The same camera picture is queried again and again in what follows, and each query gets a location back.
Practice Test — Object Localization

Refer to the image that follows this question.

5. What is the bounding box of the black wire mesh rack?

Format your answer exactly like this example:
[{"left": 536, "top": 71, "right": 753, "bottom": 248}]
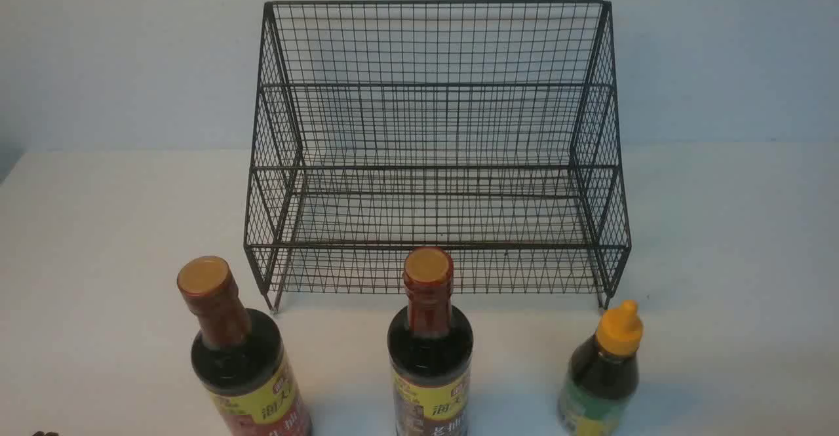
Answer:
[{"left": 243, "top": 0, "right": 632, "bottom": 313}]

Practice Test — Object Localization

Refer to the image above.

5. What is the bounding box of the small bottle yellow cap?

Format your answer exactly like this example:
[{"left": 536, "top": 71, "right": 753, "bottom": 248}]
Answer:
[{"left": 558, "top": 300, "right": 644, "bottom": 435}]

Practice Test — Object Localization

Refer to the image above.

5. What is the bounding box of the soy sauce bottle brown label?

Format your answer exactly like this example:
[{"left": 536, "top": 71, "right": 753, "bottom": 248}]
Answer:
[{"left": 387, "top": 246, "right": 474, "bottom": 435}]

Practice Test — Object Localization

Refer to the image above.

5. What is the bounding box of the soy sauce bottle red label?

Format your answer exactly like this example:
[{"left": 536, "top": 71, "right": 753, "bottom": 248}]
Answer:
[{"left": 176, "top": 256, "right": 313, "bottom": 435}]

